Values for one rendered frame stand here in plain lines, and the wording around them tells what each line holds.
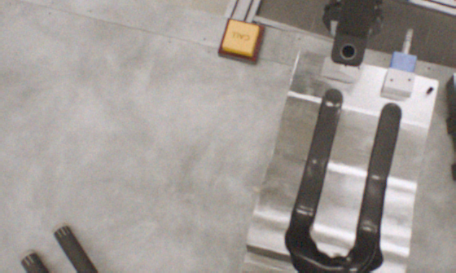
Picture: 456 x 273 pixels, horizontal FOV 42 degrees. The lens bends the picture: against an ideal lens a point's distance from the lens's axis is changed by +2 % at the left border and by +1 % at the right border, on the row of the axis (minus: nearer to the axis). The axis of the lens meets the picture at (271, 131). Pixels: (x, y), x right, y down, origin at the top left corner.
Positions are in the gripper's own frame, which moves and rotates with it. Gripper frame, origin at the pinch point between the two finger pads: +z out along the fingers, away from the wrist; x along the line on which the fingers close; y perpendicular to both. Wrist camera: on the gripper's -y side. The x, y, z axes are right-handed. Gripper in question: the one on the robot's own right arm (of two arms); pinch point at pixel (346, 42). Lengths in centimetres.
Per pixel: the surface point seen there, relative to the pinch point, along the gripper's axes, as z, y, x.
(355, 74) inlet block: 9.2, -1.4, -2.8
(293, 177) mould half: 11.2, -21.9, 3.4
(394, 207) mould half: 10.8, -22.7, -14.5
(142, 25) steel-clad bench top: 20.9, 2.8, 41.9
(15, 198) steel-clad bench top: 21, -37, 54
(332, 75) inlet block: 10.1, -2.2, 1.1
